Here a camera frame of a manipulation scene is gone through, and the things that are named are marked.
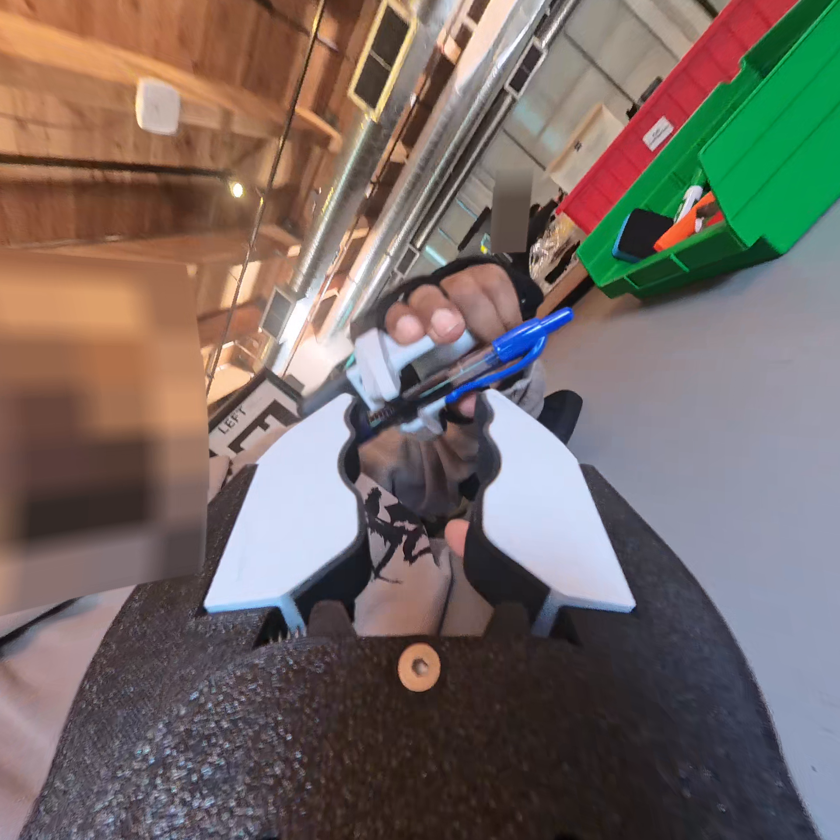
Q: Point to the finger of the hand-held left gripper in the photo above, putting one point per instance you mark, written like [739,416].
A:
[423,421]
[377,367]

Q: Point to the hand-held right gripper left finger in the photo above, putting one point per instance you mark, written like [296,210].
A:
[282,518]

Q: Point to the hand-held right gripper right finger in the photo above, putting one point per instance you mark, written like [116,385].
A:
[551,518]

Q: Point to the blue ballpoint pen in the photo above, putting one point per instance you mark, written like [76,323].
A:
[525,331]

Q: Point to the person's left forearm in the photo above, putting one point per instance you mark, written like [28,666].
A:
[426,472]

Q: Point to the person's left hand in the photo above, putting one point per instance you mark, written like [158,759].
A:
[472,302]

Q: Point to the black framed white sign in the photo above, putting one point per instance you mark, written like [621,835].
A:
[262,407]

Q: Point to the clear plastic bag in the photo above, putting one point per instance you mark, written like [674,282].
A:
[554,249]

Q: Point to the blue black eraser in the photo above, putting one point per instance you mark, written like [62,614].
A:
[640,236]

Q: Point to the beige cardboard box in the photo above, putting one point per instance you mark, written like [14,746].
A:
[584,148]

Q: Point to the orange marker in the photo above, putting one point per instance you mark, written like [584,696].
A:
[682,229]

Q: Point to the ceiling air vent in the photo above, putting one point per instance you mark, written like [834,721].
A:
[380,59]

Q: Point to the red plastic bin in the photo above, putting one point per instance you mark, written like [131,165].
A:
[656,131]

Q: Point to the white ceiling device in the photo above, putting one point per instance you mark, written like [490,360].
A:
[157,105]

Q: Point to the green plastic bin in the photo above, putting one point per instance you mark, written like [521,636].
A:
[774,144]

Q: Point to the silver metal duct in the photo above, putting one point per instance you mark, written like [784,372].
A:
[459,131]
[354,170]

